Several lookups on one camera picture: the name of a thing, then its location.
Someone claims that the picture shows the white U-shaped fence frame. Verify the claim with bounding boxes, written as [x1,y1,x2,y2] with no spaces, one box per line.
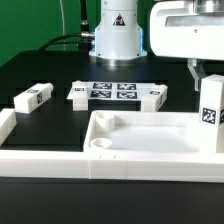
[0,108,224,184]

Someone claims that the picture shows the white thin cable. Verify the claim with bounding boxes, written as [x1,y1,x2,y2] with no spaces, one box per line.
[59,0,66,52]

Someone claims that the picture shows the white marker sheet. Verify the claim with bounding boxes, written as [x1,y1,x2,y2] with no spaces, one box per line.
[66,81,158,101]

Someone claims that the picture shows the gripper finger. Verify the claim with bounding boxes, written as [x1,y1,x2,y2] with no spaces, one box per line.
[187,59,204,91]

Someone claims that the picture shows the black cables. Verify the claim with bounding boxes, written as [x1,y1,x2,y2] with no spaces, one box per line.
[39,0,96,52]

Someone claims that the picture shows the white desk tabletop tray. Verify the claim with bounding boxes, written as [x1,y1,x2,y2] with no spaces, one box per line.
[83,110,224,154]

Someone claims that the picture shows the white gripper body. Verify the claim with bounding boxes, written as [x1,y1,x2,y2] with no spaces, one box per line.
[150,0,224,60]

